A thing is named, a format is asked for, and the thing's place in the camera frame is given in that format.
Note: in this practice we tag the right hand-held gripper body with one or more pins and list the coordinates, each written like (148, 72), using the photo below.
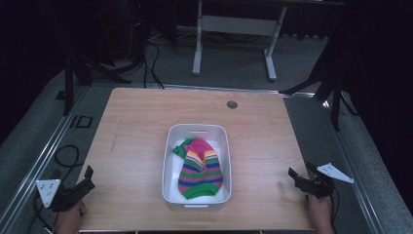
(316, 187)

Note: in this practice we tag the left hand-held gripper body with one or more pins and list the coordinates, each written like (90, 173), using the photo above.
(48, 191)

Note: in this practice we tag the white plastic basket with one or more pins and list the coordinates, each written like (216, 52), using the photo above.
(175, 195)

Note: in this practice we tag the colourful striped knit garment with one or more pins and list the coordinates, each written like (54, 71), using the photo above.
(199, 175)

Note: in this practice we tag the person's right hand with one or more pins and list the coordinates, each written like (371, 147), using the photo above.
(320, 213)

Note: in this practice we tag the person's left hand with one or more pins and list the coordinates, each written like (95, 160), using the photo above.
(69, 219)

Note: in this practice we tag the black tripod stand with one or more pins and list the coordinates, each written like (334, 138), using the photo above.
(68, 87)
(336, 94)

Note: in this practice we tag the metal floor rail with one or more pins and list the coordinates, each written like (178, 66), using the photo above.
(39, 162)
(354, 182)
(227, 88)

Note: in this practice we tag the white metal desk frame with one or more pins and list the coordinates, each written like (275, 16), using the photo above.
(237, 25)

